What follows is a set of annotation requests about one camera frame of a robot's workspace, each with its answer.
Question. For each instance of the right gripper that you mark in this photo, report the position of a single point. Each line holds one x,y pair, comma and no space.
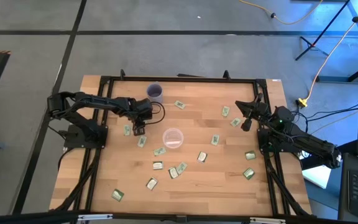
259,110

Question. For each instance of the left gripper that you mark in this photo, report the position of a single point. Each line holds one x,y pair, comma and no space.
142,109

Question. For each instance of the light green sweetener packet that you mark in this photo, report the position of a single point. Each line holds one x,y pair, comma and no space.
159,151
127,130
180,104
141,141
215,140
182,167

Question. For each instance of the banknote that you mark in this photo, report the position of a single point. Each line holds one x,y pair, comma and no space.
235,122
225,111

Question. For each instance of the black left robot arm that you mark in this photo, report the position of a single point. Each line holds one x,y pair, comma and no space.
104,102

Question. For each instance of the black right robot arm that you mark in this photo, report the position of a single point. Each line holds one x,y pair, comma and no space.
306,143

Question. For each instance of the clear plastic round container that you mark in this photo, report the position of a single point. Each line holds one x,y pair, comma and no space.
172,137

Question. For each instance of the purple plastic cup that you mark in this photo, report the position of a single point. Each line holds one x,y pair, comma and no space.
154,92

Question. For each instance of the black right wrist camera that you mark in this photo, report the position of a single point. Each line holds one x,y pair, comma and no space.
246,125

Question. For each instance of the black aluminium table frame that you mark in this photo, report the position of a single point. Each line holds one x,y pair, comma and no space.
182,79

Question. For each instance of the black camera mount crossbar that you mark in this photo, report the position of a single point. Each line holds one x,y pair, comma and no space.
26,219

